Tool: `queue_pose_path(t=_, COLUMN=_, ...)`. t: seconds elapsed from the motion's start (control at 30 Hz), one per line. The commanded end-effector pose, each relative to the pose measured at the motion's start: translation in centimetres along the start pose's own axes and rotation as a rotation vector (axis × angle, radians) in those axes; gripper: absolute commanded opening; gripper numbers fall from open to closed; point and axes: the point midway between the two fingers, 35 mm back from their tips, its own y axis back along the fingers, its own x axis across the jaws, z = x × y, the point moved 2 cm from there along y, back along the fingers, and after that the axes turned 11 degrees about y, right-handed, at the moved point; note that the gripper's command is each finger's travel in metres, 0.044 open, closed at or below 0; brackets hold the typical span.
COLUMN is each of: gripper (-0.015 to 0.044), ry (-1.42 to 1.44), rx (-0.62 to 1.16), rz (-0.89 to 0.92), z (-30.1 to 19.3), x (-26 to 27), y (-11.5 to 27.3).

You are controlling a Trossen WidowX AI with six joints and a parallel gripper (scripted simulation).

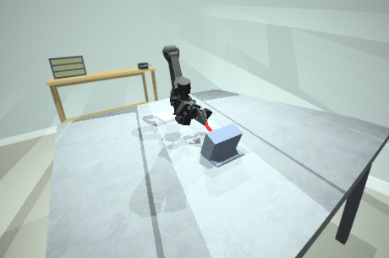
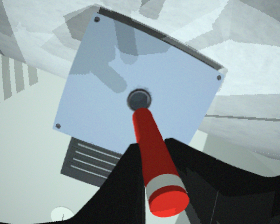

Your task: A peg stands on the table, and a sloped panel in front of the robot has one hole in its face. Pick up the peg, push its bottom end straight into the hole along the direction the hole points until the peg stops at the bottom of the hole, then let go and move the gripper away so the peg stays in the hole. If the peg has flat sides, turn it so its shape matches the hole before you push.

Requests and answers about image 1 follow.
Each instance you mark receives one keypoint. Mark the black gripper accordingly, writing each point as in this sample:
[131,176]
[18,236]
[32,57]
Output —
[193,111]

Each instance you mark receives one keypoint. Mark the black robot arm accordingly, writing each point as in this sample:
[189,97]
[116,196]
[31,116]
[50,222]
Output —
[180,85]

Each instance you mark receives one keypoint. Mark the red peg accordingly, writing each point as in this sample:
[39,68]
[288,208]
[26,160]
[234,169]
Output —
[208,127]

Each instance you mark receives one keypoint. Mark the light blue square panel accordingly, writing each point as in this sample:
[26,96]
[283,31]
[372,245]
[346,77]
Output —
[219,146]

